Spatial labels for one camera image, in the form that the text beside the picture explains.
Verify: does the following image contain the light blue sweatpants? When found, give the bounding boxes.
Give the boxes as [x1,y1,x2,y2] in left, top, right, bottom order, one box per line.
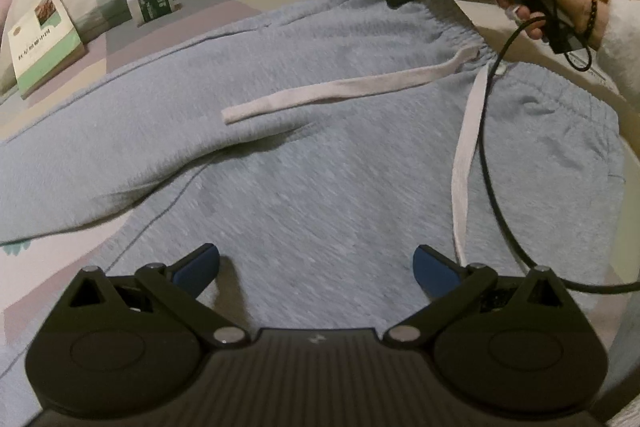
[0,0,626,427]

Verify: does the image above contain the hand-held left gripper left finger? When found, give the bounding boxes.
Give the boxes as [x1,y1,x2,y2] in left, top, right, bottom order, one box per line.
[69,244,250,348]

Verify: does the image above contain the black cable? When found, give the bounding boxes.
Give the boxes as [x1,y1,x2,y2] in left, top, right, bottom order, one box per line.
[477,14,640,294]

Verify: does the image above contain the person's right hand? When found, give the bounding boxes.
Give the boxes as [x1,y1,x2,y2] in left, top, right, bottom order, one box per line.
[497,0,593,45]

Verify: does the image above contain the person's right forearm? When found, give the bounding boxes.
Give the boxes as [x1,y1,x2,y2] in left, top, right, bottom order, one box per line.
[582,0,640,100]

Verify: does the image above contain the white and green book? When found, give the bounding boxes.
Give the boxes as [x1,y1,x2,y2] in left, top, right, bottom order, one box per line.
[7,0,88,100]

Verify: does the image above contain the small white box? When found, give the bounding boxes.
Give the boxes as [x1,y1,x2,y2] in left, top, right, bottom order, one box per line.
[126,0,177,26]

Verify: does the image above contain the dark bead bracelet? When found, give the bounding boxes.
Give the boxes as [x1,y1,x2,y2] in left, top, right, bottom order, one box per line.
[582,0,599,42]

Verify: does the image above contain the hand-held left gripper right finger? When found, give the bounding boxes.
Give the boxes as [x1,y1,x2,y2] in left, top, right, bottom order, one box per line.
[384,245,570,348]

